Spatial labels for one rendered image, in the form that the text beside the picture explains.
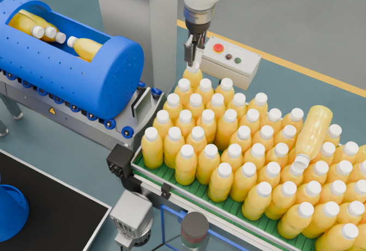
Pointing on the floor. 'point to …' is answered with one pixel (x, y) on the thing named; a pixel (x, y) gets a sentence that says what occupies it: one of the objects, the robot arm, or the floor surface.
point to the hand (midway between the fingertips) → (194, 60)
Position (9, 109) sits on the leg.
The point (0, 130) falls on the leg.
